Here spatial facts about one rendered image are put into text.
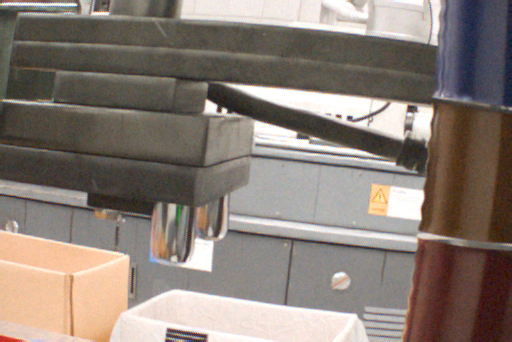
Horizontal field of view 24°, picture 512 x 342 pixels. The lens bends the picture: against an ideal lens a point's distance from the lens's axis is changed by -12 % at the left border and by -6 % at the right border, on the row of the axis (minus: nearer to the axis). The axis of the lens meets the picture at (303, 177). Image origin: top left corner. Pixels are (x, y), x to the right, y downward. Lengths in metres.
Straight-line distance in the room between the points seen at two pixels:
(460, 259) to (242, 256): 4.81
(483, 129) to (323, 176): 4.75
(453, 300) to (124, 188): 0.23
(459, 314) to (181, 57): 0.26
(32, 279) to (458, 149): 2.59
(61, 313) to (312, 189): 2.36
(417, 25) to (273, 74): 4.78
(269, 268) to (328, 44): 4.58
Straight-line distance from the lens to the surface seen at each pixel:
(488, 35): 0.33
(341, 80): 0.56
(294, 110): 0.68
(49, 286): 2.89
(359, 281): 5.09
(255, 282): 5.14
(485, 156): 0.33
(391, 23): 5.32
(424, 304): 0.34
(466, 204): 0.33
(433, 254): 0.34
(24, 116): 0.55
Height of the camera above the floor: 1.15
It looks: 3 degrees down
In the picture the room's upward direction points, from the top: 6 degrees clockwise
